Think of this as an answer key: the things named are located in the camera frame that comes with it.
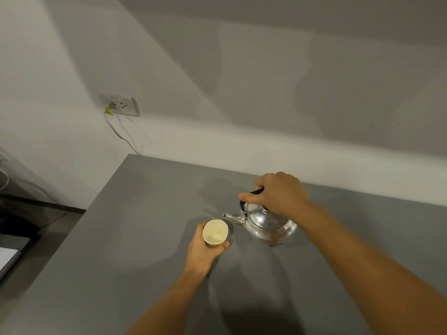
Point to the paper cup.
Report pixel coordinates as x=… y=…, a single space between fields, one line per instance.
x=215 y=233

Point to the person's left thumb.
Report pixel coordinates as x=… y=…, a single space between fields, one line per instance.
x=200 y=230

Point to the white wall power outlet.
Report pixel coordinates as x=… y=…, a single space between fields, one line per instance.
x=120 y=104

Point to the person's right forearm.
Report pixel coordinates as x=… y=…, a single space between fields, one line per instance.
x=370 y=275

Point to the silver metal kettle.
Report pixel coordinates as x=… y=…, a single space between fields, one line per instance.
x=266 y=223

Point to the person's left forearm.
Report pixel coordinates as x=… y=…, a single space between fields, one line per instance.
x=164 y=307

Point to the person's left hand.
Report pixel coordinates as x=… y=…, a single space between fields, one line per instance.
x=199 y=254

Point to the white plug with yellow tie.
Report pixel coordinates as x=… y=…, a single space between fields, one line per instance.
x=109 y=107

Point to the dark side desk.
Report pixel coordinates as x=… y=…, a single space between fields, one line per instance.
x=21 y=237

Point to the white paper sheet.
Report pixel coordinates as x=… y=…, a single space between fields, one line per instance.
x=6 y=258

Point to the person's right hand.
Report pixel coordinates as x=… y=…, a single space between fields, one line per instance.
x=282 y=195

